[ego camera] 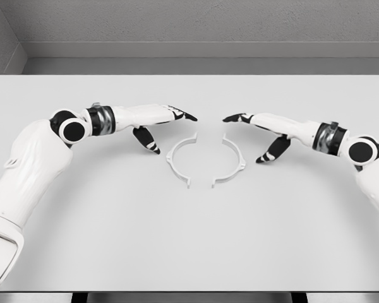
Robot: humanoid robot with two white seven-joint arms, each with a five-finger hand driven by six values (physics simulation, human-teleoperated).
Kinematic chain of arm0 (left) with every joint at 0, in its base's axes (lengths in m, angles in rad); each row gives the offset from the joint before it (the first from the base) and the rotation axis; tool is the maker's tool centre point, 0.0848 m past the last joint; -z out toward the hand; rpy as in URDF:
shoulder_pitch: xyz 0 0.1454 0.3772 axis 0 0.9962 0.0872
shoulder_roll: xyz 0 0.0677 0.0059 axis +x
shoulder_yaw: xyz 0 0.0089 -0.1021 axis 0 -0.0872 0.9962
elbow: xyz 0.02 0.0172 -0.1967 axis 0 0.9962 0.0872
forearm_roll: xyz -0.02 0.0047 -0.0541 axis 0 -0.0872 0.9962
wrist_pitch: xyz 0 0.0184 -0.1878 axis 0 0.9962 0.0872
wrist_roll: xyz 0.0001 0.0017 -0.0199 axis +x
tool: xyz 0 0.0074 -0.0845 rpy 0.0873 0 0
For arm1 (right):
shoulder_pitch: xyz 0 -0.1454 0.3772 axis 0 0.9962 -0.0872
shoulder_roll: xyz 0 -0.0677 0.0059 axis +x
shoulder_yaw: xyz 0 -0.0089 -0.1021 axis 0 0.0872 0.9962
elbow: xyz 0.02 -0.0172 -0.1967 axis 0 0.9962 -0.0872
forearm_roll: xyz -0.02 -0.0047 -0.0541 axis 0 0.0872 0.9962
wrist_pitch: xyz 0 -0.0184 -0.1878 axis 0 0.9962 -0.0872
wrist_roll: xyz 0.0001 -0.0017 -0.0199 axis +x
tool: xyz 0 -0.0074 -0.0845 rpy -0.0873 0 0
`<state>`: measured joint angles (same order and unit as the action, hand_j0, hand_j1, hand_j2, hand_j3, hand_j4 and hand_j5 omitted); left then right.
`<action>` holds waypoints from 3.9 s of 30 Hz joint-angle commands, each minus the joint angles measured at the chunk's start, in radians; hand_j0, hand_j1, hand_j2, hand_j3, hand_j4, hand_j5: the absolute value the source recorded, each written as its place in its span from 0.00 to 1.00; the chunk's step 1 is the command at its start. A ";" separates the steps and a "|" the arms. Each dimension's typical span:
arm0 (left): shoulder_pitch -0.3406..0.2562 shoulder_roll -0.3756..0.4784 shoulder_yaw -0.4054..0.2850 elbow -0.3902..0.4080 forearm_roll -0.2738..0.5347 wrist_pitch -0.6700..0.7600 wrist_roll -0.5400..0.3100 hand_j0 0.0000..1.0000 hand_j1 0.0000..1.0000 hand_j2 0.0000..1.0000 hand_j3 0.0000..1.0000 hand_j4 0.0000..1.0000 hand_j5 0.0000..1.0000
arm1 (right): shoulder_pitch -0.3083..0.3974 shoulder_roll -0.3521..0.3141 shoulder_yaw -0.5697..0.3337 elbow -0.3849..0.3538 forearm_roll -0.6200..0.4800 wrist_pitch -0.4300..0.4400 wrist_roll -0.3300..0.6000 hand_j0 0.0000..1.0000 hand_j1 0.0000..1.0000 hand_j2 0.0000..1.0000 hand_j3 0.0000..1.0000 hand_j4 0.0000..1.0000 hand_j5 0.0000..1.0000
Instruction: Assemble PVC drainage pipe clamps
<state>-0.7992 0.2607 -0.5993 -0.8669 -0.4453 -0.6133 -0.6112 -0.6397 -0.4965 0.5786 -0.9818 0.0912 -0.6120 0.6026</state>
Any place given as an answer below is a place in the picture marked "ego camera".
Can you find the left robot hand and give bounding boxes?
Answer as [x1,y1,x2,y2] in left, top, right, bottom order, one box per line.
[129,104,198,155]

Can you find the white half-ring pipe clamp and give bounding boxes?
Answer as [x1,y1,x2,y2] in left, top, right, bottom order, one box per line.
[210,133,246,189]
[165,132,198,189]

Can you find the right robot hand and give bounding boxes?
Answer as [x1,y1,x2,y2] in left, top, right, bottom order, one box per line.
[222,112,296,164]

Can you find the white table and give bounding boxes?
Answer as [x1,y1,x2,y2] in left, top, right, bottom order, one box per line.
[0,74,379,303]

